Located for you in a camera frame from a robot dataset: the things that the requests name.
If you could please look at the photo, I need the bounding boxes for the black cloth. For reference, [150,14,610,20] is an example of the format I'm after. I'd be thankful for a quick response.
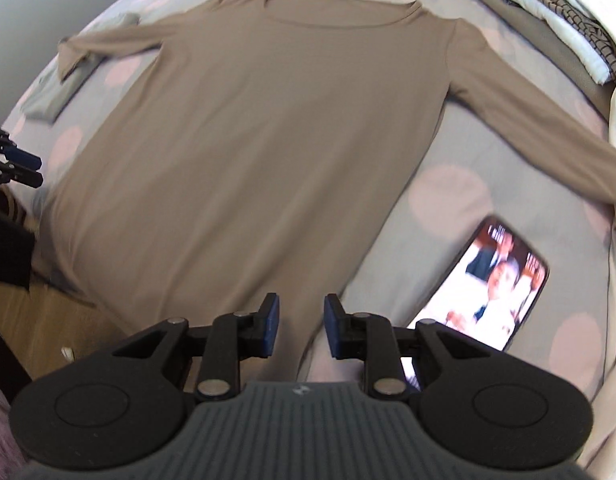
[0,200,35,291]

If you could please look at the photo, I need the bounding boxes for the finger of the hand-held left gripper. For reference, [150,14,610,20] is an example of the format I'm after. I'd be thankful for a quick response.
[0,162,44,189]
[0,127,43,171]

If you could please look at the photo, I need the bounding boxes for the person's mauve clothing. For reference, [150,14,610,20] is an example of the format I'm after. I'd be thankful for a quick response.
[0,375,31,480]

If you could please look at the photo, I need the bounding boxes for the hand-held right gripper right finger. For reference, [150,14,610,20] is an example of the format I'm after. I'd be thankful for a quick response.
[324,293,489,401]

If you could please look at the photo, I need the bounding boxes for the taupe long sleeve shirt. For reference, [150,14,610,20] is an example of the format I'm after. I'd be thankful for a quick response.
[38,0,616,383]

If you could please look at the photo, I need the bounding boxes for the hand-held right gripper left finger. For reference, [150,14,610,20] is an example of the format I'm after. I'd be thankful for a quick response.
[113,292,280,401]

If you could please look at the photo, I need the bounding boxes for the smartphone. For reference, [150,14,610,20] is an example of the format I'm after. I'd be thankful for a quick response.
[400,215,550,391]

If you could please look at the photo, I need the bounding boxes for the bed with pink dotted sheet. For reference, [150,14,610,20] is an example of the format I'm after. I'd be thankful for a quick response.
[0,0,616,411]

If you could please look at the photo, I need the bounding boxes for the grey folded cloth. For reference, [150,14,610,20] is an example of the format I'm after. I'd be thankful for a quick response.
[20,12,140,122]

